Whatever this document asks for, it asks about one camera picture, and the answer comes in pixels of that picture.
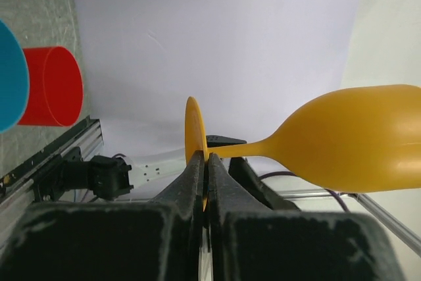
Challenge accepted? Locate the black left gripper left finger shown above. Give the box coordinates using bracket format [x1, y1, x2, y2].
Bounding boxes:
[1, 152, 205, 280]

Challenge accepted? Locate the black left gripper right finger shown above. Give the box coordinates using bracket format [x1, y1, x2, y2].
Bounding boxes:
[208, 154, 405, 280]

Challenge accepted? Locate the orange wine glass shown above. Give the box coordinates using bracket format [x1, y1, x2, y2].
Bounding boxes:
[185, 84, 420, 193]

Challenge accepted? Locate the red wine glass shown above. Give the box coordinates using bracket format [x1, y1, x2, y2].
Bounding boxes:
[18, 46, 84, 127]

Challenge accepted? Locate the blue wine glass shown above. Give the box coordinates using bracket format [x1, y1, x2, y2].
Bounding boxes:
[0, 21, 30, 133]

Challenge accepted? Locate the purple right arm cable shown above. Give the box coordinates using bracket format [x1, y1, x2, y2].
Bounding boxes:
[259, 171, 351, 213]

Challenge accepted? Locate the aluminium rail frame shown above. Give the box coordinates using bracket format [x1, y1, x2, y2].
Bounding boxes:
[1, 121, 420, 254]

